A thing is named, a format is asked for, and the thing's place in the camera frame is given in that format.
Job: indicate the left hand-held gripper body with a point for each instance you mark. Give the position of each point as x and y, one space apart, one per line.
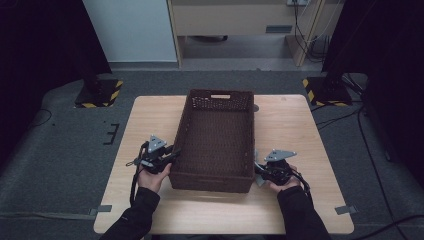
156 156

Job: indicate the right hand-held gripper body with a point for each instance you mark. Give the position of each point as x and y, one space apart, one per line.
278 170

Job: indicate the brown woven basket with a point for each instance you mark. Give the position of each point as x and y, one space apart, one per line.
216 143

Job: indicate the person's right hand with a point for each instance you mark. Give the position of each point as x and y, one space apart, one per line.
290 183

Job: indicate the person's left hand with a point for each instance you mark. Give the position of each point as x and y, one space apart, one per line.
151 180

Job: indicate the black tape marks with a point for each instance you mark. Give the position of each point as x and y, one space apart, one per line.
115 128

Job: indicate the black stand base striped edges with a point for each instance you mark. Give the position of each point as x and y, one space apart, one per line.
326 91
100 93

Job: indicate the white cabinet panel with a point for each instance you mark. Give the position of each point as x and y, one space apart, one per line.
133 30

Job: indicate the black curtain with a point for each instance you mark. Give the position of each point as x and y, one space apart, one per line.
40 66
390 66

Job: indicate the white power strip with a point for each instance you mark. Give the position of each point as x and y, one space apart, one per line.
297 2

